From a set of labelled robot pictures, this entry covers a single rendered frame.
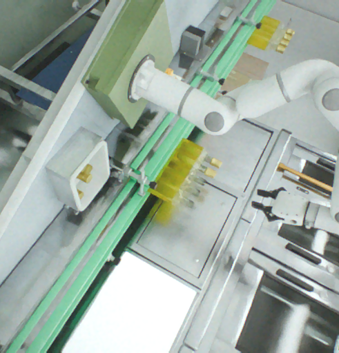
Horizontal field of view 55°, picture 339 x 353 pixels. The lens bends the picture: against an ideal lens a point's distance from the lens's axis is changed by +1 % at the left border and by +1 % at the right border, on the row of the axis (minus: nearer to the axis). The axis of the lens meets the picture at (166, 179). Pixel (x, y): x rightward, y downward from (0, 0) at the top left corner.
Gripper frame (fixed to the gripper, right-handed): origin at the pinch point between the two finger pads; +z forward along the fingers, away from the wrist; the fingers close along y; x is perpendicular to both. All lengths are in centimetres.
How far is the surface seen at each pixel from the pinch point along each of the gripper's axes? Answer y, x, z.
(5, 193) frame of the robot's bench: -44, 32, 60
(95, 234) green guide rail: -36, 4, 46
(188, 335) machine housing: -46, -27, 10
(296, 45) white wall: 584, -293, 126
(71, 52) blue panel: 26, 31, 93
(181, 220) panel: -8.4, -19.5, 30.2
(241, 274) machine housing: -14.9, -34.1, 2.1
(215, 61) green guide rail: 58, 12, 41
